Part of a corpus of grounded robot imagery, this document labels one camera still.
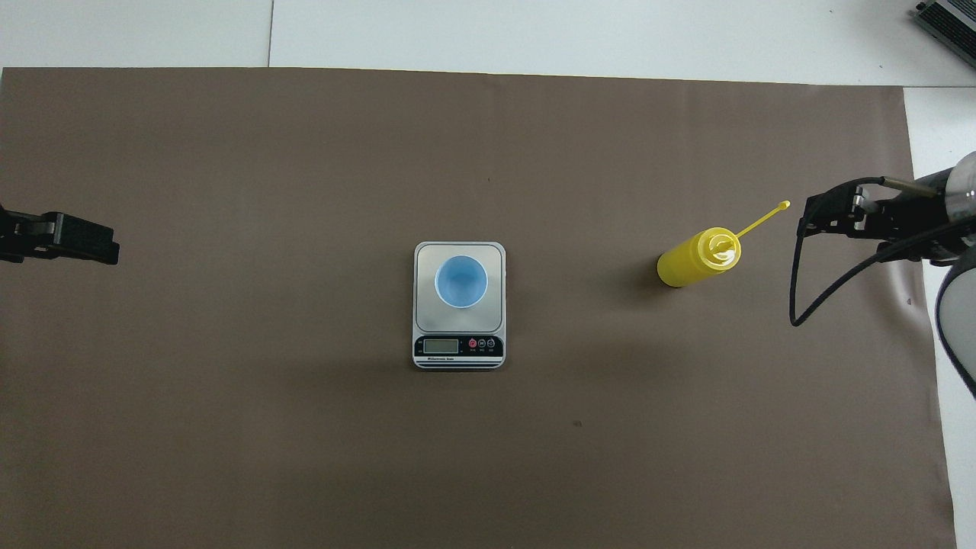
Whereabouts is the grey metal device box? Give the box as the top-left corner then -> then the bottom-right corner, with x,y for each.
915,0 -> 976,51

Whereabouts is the blue plastic cup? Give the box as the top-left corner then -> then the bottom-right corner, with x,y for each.
434,255 -> 489,310

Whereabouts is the yellow squeeze bottle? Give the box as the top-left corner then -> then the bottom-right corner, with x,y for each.
657,200 -> 791,288

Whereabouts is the black cable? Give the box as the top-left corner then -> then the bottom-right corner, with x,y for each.
789,175 -> 976,327

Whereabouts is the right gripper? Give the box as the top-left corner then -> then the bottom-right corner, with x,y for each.
874,171 -> 965,264

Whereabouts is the silver digital kitchen scale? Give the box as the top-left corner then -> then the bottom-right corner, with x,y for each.
413,241 -> 507,371

